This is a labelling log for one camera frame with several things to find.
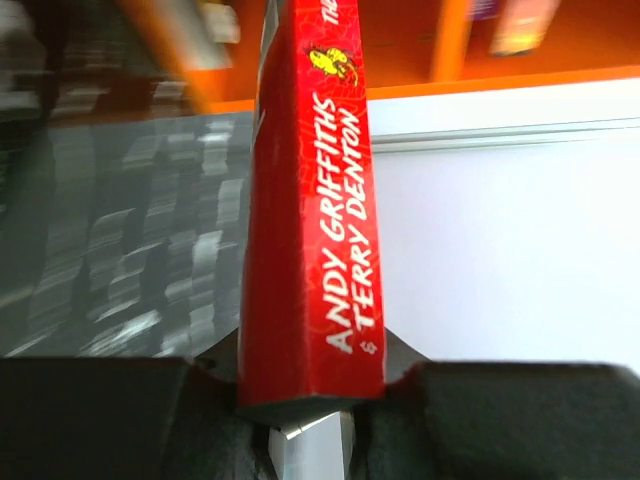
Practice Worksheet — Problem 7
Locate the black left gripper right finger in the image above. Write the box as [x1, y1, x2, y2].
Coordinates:
[344, 334, 639, 479]

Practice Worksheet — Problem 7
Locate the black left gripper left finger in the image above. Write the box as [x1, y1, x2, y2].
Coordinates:
[1, 334, 270, 479]

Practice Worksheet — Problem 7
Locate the red Treehouse book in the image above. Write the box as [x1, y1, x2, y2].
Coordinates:
[235, 0, 387, 480]

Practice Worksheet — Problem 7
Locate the black book with white text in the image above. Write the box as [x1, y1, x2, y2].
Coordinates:
[1, 1, 240, 122]

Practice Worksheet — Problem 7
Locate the Jane Eyre book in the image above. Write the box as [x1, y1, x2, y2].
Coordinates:
[490, 0, 560, 56]

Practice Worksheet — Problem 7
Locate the purple paperback book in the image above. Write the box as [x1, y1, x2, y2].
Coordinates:
[470, 0, 500, 22]

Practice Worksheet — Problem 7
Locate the orange wooden shelf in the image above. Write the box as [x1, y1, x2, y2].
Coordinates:
[118, 1, 639, 113]

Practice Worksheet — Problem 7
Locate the aluminium rail frame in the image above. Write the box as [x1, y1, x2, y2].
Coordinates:
[373, 117, 639, 154]

